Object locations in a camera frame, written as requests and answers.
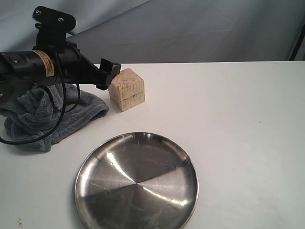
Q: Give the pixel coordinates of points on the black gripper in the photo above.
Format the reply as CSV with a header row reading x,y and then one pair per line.
x,y
76,68

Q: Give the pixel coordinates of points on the light wooden block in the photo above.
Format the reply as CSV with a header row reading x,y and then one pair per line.
x,y
127,90

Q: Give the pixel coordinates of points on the grey fluffy towel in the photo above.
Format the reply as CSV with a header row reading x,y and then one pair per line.
x,y
33,115

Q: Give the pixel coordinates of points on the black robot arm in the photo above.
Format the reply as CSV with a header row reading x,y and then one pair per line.
x,y
44,66

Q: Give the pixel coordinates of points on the grey backdrop cloth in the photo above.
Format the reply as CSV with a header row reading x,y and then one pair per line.
x,y
156,31

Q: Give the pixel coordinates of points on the round stainless steel plate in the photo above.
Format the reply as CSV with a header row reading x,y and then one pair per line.
x,y
136,180

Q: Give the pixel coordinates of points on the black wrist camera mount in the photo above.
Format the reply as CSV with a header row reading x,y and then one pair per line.
x,y
52,28

